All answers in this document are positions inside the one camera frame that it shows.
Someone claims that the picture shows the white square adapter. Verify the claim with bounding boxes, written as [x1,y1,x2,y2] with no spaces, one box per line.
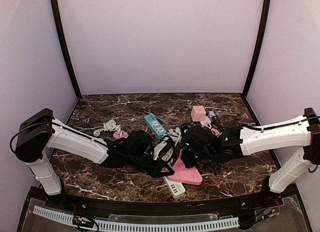
[200,116,212,127]

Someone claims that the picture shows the pink adapter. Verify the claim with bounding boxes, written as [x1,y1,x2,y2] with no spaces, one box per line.
[113,130,129,140]

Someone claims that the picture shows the white power cord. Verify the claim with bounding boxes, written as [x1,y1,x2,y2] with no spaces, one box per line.
[164,127,183,153]

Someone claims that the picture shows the pink triangular power strip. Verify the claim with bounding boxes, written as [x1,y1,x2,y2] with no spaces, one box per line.
[167,157,203,186]

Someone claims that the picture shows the pink cube socket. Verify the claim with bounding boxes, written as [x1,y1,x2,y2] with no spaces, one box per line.
[190,106,206,122]

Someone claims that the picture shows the light blue charger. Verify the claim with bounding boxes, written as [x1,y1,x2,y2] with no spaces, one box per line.
[208,111,218,122]

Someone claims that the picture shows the purple strip white cord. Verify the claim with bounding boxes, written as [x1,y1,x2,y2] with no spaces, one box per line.
[92,119,126,138]

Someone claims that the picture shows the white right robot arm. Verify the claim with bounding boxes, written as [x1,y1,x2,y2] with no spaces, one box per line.
[180,108,320,194]

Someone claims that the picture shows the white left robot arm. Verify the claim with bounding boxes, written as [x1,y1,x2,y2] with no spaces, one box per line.
[9,108,175,196]

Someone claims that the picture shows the white power strip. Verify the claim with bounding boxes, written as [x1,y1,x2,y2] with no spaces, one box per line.
[163,177,186,199]

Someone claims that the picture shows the teal power strip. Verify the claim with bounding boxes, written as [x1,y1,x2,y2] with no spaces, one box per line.
[144,114,167,140]

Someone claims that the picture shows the small circuit board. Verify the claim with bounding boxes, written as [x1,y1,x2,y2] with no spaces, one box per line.
[72,216,95,228]

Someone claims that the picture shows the pink coiled cable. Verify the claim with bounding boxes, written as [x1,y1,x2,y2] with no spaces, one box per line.
[208,124,222,137]

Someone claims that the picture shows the white cable duct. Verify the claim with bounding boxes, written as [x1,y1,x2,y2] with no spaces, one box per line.
[32,206,240,232]

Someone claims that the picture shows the black frame post right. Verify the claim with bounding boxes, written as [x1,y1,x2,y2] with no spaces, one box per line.
[242,0,271,98]

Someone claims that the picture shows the black frame post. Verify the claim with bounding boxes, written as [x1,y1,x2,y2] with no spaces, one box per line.
[242,0,271,98]
[50,0,82,100]

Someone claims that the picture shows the black frame post left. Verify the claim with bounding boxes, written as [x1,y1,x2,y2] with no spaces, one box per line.
[50,0,82,100]

